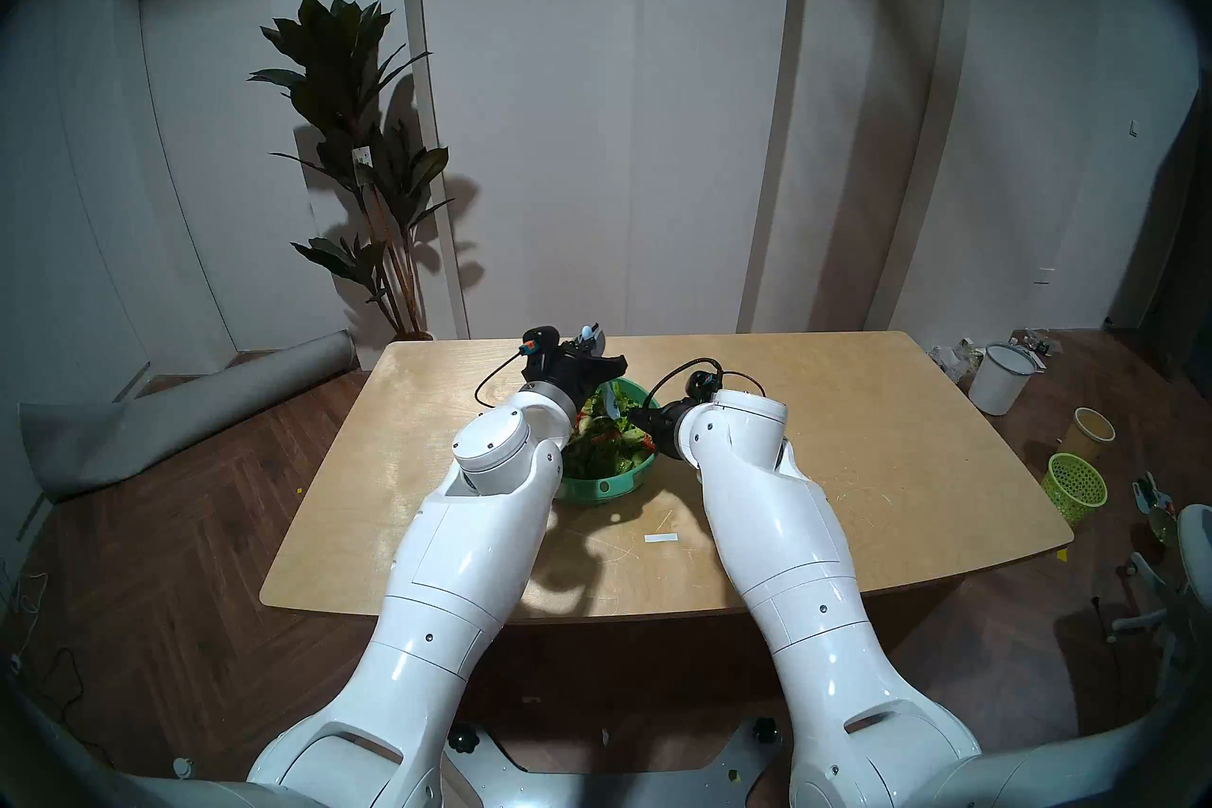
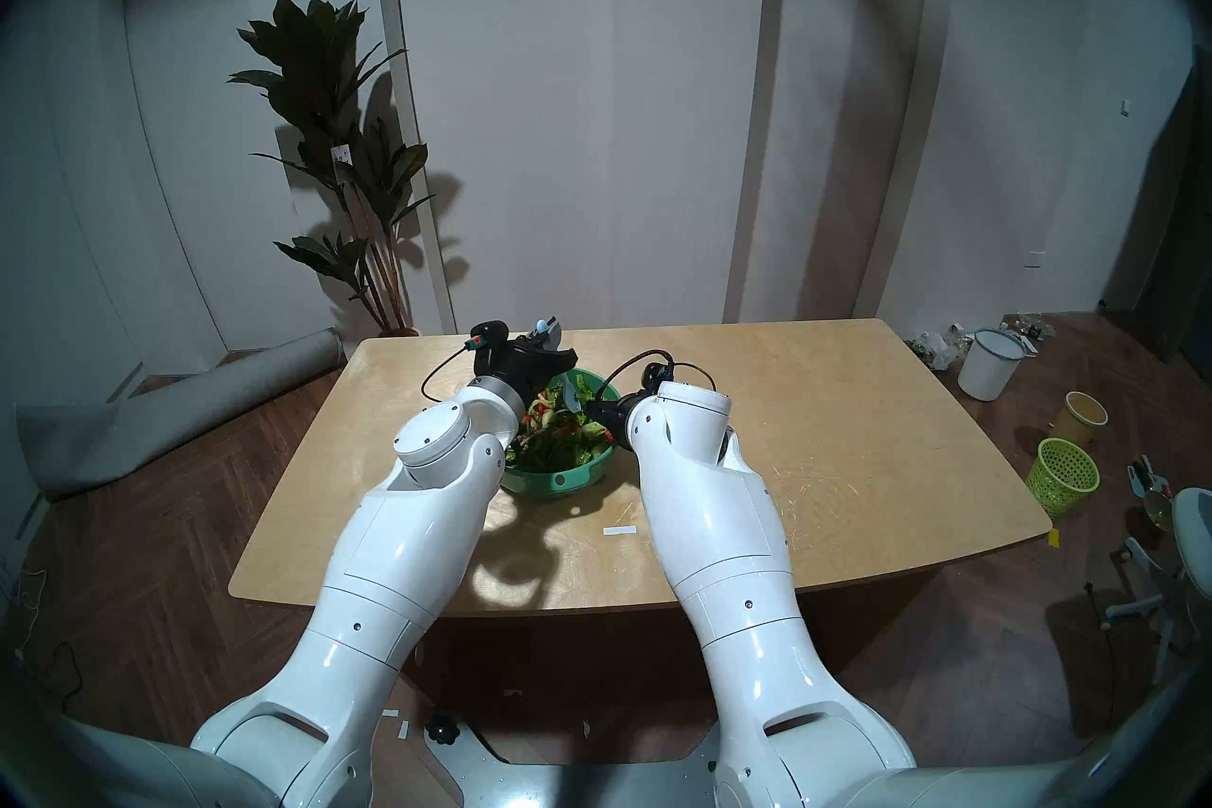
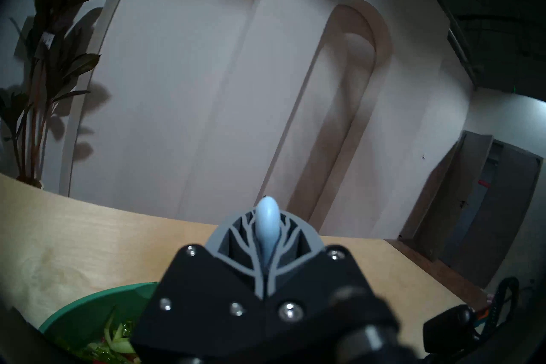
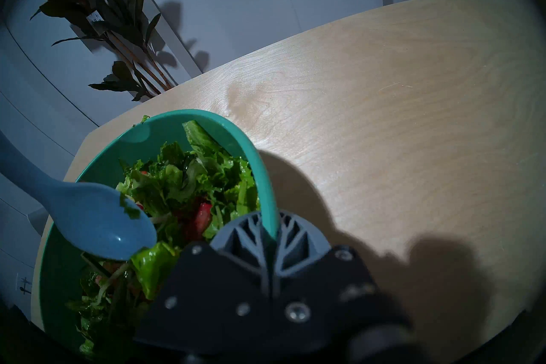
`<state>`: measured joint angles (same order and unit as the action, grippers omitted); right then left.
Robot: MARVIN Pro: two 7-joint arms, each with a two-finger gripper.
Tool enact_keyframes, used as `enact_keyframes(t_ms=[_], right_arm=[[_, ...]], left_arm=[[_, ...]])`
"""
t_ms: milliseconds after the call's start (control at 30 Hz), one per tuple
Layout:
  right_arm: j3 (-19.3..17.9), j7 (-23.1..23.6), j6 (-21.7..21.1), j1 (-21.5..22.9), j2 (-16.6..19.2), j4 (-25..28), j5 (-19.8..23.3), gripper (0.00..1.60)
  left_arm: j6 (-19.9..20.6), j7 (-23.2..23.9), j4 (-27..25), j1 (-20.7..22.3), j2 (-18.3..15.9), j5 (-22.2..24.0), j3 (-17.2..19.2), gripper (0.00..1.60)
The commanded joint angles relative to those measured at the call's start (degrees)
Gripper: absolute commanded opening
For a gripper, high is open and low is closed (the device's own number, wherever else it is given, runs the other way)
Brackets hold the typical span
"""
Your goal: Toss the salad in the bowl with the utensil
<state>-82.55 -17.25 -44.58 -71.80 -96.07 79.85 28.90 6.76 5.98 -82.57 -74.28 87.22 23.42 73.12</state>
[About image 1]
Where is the green mesh basket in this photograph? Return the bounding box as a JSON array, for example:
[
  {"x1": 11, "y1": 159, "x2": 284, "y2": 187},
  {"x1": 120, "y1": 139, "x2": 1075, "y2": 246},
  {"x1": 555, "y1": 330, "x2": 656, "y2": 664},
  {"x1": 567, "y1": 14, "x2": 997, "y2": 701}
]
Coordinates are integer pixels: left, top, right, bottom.
[{"x1": 1041, "y1": 453, "x2": 1109, "y2": 527}]

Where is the black floor cable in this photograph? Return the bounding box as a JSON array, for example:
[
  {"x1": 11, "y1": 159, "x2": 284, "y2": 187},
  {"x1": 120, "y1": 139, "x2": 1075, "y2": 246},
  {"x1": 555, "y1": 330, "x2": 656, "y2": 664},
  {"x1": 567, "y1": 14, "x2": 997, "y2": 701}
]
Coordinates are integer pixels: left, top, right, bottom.
[{"x1": 17, "y1": 645, "x2": 88, "y2": 714}]

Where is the light blue spoon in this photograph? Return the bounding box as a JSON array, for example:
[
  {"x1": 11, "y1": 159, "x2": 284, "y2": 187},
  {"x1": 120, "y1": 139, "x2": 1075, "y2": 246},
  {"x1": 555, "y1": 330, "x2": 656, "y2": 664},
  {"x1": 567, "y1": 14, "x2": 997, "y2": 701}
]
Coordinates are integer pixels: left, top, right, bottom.
[{"x1": 582, "y1": 323, "x2": 626, "y2": 426}]

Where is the green and white floor clutter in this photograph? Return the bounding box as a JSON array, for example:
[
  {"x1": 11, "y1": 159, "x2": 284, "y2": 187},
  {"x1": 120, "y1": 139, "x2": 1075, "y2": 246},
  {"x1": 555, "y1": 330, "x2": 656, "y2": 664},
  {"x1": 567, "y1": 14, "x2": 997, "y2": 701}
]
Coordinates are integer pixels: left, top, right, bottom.
[{"x1": 1132, "y1": 472, "x2": 1181, "y2": 547}]

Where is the chopped vegetable salad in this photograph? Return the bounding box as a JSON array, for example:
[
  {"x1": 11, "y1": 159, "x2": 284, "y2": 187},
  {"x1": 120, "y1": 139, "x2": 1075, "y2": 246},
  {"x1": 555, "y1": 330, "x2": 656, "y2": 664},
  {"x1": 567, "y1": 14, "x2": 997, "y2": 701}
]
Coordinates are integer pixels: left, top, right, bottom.
[{"x1": 563, "y1": 388, "x2": 656, "y2": 480}]

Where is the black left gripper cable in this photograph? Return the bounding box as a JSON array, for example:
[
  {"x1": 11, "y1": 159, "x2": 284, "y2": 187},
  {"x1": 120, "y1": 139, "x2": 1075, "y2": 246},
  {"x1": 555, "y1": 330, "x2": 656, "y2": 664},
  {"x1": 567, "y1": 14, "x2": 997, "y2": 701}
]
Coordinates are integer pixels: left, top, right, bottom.
[{"x1": 473, "y1": 347, "x2": 531, "y2": 409}]

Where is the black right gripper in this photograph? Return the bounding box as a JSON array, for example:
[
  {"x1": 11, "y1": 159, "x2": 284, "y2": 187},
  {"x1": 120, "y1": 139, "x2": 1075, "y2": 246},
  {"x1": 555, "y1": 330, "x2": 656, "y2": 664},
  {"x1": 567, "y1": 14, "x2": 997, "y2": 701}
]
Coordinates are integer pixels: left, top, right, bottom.
[{"x1": 627, "y1": 399, "x2": 698, "y2": 462}]

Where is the green salad bowl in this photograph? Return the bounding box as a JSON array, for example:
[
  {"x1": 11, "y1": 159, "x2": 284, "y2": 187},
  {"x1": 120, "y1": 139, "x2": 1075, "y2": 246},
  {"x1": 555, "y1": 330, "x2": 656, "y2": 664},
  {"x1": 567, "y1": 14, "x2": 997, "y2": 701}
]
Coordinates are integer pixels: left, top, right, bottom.
[{"x1": 554, "y1": 377, "x2": 659, "y2": 506}]

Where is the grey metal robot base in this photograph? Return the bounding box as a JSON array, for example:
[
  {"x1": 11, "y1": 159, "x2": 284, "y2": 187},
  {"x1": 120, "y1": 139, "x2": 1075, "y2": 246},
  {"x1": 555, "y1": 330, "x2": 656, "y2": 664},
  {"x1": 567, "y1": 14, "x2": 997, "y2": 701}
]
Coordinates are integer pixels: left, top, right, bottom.
[{"x1": 443, "y1": 716, "x2": 789, "y2": 808}]

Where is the white office chair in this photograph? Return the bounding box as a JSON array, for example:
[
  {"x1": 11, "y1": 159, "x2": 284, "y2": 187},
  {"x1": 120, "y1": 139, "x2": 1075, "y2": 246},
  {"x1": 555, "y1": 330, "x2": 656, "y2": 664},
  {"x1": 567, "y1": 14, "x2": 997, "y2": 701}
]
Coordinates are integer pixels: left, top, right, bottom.
[{"x1": 1108, "y1": 503, "x2": 1212, "y2": 675}]

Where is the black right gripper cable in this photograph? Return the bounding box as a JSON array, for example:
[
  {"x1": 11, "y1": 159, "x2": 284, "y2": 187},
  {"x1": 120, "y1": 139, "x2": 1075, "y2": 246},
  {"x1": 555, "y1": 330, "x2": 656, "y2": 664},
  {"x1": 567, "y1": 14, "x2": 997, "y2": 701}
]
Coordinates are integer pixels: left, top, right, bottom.
[{"x1": 647, "y1": 357, "x2": 766, "y2": 411}]

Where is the white bucket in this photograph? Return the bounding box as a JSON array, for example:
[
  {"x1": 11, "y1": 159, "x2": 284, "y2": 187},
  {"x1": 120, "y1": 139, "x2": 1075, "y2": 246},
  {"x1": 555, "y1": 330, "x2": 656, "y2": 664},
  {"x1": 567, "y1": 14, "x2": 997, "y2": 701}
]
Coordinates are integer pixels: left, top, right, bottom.
[{"x1": 968, "y1": 343, "x2": 1041, "y2": 416}]

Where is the crumpled white trash pile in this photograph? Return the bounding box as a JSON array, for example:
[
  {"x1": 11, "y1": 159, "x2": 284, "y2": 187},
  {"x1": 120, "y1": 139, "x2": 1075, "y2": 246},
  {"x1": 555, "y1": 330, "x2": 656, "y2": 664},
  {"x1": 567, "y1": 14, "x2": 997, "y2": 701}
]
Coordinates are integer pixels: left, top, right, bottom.
[{"x1": 926, "y1": 337, "x2": 986, "y2": 386}]

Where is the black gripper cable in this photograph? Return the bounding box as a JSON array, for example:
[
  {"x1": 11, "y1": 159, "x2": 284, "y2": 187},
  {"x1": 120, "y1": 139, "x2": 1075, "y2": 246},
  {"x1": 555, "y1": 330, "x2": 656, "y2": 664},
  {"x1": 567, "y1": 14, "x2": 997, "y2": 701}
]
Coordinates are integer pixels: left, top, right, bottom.
[
  {"x1": 473, "y1": 347, "x2": 531, "y2": 409},
  {"x1": 647, "y1": 357, "x2": 766, "y2": 411}
]

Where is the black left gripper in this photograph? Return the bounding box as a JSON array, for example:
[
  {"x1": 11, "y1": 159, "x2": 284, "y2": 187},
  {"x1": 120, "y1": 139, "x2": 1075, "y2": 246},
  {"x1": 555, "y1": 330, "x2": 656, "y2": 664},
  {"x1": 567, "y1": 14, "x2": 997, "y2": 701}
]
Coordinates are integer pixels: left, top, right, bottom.
[{"x1": 540, "y1": 323, "x2": 630, "y2": 408}]

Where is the rolled grey carpet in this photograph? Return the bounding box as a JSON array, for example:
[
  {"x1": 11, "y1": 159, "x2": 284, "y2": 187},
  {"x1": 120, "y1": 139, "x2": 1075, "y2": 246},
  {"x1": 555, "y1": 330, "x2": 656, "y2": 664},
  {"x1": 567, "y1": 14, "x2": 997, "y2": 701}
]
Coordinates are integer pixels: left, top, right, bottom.
[{"x1": 19, "y1": 330, "x2": 359, "y2": 502}]

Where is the tall potted plant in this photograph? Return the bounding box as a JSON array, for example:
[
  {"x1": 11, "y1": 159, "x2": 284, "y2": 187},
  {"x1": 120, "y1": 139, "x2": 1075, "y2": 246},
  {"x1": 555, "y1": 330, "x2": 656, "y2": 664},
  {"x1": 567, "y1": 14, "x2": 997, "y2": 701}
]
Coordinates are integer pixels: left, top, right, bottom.
[{"x1": 248, "y1": 0, "x2": 454, "y2": 340}]

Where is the yellow paper cup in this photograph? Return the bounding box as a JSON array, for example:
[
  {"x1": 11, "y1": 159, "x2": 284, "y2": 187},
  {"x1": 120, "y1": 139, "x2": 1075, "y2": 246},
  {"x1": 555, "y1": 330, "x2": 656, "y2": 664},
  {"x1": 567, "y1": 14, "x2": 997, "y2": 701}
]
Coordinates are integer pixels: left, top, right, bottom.
[{"x1": 1065, "y1": 408, "x2": 1116, "y2": 462}]

